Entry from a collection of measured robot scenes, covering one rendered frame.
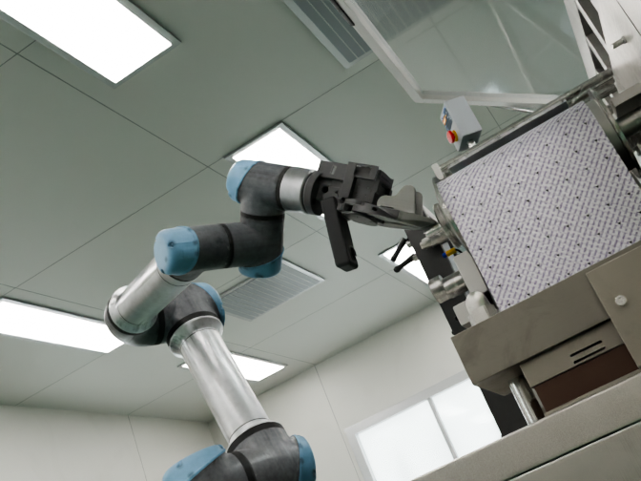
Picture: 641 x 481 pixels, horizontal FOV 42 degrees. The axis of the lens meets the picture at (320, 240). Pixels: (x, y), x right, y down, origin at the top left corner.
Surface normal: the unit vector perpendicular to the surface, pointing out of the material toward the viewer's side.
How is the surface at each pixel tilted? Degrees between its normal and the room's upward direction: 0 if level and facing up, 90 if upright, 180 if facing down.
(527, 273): 90
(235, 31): 180
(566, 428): 90
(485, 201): 90
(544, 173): 90
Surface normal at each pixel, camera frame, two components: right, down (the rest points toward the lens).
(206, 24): 0.36, 0.85
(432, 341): -0.41, -0.24
